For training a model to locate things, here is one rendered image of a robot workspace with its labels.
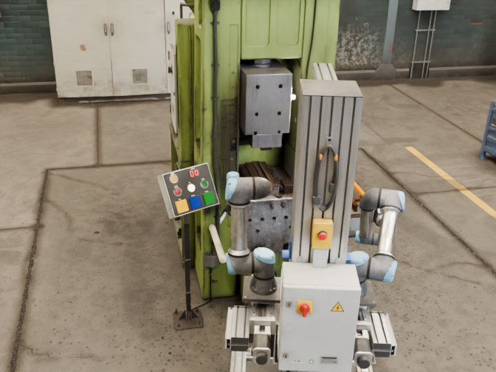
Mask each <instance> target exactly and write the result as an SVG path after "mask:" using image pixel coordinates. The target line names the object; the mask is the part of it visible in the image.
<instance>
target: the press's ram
mask: <svg viewBox="0 0 496 372"><path fill-rule="evenodd" d="M270 62H271V66H265V67H257V66H251V65H250V64H249V60H241V59H240V65H241V68H240V111H239V125H240V127H241V129H242V131H243V132H244V134H245V135H254V132H255V133H256V134H277V133H278V132H280V133H281V134H282V133H289V125H290V111H291V100H294V99H295V94H292V73H291V72H290V71H289V70H288V69H287V68H286V67H285V66H284V65H283V64H282V63H281V62H279V61H278V60H277V59H271V61H270Z"/></svg>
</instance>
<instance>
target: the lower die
mask: <svg viewBox="0 0 496 372"><path fill-rule="evenodd" d="M254 162H258V163H259V164H260V166H261V167H262V169H263V171H264V173H265V174H266V176H267V178H268V180H269V181H270V182H271V184H272V192H271V193H270V196H271V195H275V194H279V187H280V185H279V183H278V181H276V180H277V179H275V180H274V178H275V177H274V176H273V173H272V175H271V171H270V169H269V170H268V165H267V164H266V162H259V161H252V162H246V163H245V164H243V165H244V167H245V168H246V170H247V172H248V174H249V177H261V178H263V177H262V176H261V174H260V172H259V171H258V169H257V167H256V166H255V163H254ZM246 170H243V173H244V172H245V171H246ZM269 171H270V172H269ZM272 176H273V177H272ZM275 181H276V182H275Z"/></svg>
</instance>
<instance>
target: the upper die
mask: <svg viewBox="0 0 496 372"><path fill-rule="evenodd" d="M240 128H241V127H240ZM241 130H242V129H241ZM242 132H243V131H242ZM243 134H244V132H243ZM244 136H245V137H246V138H247V141H248V142H249V144H250V145H251V147H252V148H274V147H281V143H282V134H281V133H280V132H278V133H277V134H256V133H255V132H254V135H245V134H244Z"/></svg>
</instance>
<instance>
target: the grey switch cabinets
mask: <svg viewBox="0 0 496 372"><path fill-rule="evenodd" d="M46 1H47V8H48V14H49V27H50V33H51V40H52V52H53V59H54V62H53V63H54V67H55V78H56V84H57V88H56V89H57V93H58V101H59V104H64V103H94V102H111V101H128V100H160V99H171V73H168V67H169V66H170V60H168V51H170V49H169V44H172V43H176V39H175V19H176V18H180V9H179V6H180V3H181V2H182V3H185V1H184V0H46Z"/></svg>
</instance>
